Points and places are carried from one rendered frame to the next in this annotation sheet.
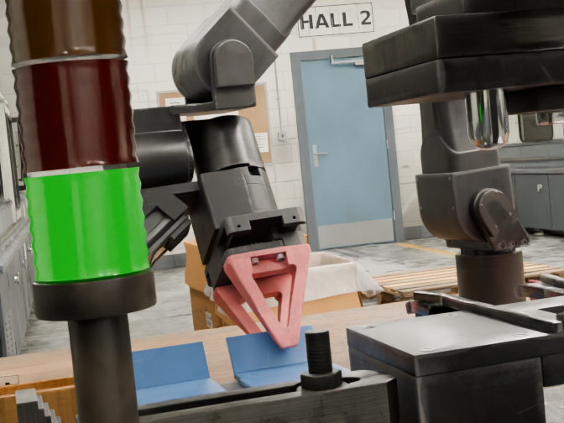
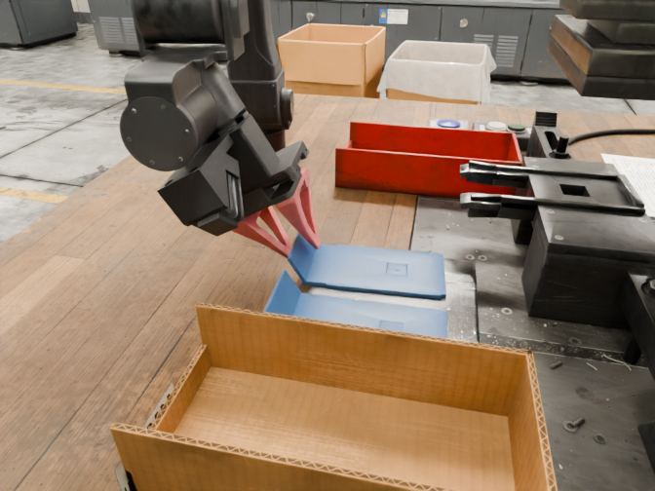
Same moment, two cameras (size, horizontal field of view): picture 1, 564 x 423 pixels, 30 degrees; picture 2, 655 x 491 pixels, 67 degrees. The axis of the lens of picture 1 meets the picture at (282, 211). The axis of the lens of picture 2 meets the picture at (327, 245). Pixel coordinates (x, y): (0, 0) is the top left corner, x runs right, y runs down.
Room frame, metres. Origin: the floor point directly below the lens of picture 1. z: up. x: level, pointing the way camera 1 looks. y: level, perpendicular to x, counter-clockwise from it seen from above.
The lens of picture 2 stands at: (0.58, 0.39, 1.22)
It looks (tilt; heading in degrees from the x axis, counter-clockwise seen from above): 32 degrees down; 297
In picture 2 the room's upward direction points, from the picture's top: straight up
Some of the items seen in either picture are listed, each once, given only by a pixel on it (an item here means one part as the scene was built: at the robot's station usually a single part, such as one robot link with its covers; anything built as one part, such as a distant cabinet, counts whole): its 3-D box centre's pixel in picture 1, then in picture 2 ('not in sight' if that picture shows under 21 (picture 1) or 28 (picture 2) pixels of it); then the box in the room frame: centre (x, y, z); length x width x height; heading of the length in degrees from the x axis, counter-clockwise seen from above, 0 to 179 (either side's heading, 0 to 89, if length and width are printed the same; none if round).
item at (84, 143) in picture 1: (75, 117); not in sight; (0.35, 0.06, 1.10); 0.04 x 0.04 x 0.03
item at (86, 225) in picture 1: (87, 222); not in sight; (0.35, 0.06, 1.07); 0.04 x 0.04 x 0.03
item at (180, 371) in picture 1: (178, 384); (358, 315); (0.71, 0.08, 0.93); 0.15 x 0.07 x 0.03; 16
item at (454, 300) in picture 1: (497, 329); (568, 212); (0.57, -0.11, 0.98); 0.13 x 0.01 x 0.03; 15
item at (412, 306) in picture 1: (445, 310); (497, 204); (0.64, -0.09, 0.98); 0.07 x 0.02 x 0.01; 15
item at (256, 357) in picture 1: (303, 364); (368, 257); (0.74, 0.00, 0.93); 0.15 x 0.07 x 0.03; 18
